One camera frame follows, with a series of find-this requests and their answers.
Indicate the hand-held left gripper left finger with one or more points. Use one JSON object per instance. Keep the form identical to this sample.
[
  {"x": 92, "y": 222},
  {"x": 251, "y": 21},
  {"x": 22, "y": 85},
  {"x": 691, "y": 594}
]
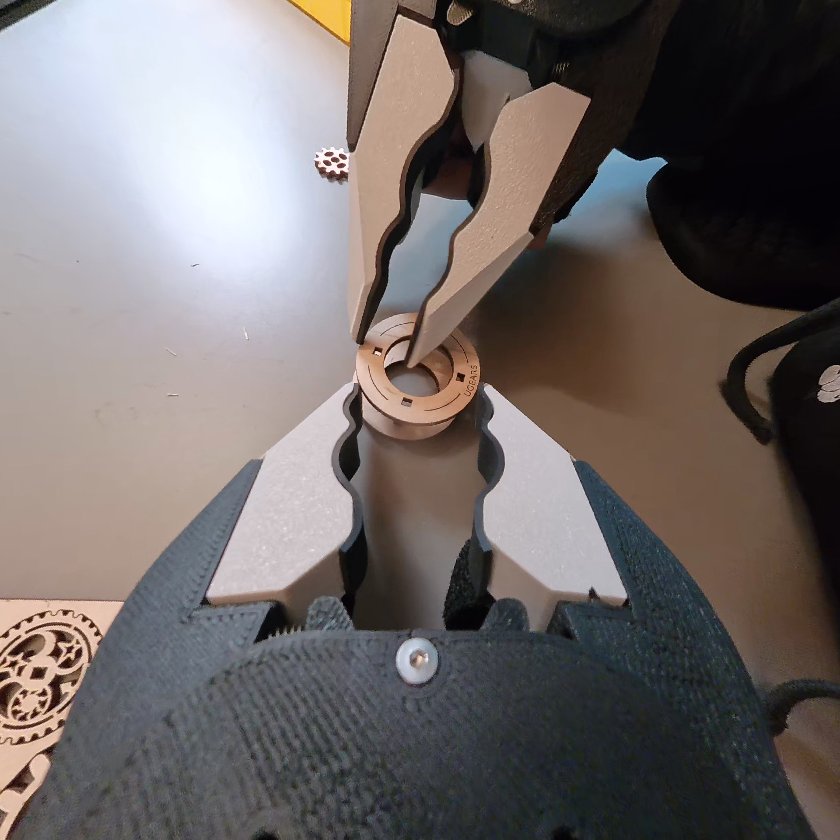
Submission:
[{"x": 282, "y": 512}]

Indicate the person's right hand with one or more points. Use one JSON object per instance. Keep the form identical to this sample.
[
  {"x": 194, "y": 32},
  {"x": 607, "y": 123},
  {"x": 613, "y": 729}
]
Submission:
[{"x": 459, "y": 177}]

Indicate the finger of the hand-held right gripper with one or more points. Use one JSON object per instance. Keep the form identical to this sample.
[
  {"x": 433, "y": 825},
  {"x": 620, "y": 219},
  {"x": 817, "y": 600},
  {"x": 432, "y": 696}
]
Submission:
[
  {"x": 400, "y": 98},
  {"x": 518, "y": 170}
]

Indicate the laser-cut wooden parts sheet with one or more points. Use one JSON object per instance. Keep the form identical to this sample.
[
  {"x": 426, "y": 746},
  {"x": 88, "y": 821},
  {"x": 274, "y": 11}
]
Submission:
[{"x": 46, "y": 663}]

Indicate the yellow box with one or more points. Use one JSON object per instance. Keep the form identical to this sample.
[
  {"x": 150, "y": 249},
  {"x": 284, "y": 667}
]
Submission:
[{"x": 328, "y": 16}]

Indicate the grey desk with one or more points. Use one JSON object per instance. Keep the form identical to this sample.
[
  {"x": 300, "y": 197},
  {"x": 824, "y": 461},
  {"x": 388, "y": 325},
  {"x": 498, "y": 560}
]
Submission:
[{"x": 164, "y": 262}]

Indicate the black printed hoodie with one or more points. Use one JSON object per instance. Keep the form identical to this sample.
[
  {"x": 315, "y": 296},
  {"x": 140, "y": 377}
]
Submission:
[{"x": 810, "y": 492}]

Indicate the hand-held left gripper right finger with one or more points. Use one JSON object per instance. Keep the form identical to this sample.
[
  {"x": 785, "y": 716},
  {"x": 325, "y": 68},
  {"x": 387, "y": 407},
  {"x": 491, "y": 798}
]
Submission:
[{"x": 551, "y": 518}]

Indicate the small wooden gear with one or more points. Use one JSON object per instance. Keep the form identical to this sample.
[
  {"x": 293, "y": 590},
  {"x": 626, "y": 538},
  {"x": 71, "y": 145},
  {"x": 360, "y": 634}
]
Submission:
[{"x": 333, "y": 161}]

